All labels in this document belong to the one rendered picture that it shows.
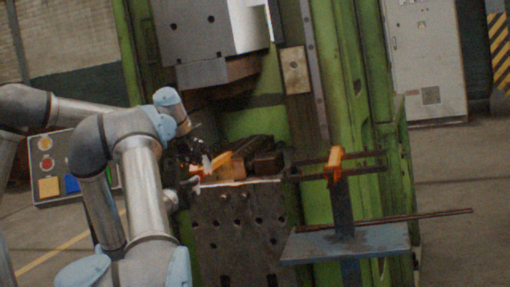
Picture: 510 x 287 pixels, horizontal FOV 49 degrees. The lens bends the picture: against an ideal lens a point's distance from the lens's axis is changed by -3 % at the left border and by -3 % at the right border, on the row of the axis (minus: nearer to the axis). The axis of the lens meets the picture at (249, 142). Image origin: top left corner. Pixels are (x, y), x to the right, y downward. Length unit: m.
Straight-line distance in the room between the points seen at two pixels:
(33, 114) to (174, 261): 0.61
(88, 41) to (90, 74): 0.56
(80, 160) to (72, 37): 8.72
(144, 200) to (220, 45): 0.97
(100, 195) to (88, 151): 0.15
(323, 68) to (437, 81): 5.16
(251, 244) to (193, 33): 0.80
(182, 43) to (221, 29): 0.16
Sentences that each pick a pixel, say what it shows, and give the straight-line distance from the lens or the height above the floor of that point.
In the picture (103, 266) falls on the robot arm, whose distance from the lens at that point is 1.11.
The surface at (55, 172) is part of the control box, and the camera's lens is 2.26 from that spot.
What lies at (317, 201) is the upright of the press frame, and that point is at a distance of 2.23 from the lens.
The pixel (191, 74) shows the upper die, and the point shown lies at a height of 1.32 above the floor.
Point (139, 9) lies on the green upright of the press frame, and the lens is 2.36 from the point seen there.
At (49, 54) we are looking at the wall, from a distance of 10.46.
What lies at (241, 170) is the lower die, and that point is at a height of 0.95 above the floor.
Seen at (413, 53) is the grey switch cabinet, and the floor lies 0.92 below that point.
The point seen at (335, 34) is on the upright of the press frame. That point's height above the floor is 1.37.
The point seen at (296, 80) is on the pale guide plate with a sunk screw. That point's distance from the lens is 2.12.
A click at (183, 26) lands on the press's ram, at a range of 2.12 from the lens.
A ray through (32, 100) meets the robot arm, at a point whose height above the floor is 1.36.
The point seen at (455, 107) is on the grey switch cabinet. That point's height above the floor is 0.21.
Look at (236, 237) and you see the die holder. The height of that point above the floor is 0.71.
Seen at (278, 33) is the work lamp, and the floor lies 1.42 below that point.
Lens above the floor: 1.41
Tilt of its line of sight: 10 degrees down
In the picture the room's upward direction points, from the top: 10 degrees counter-clockwise
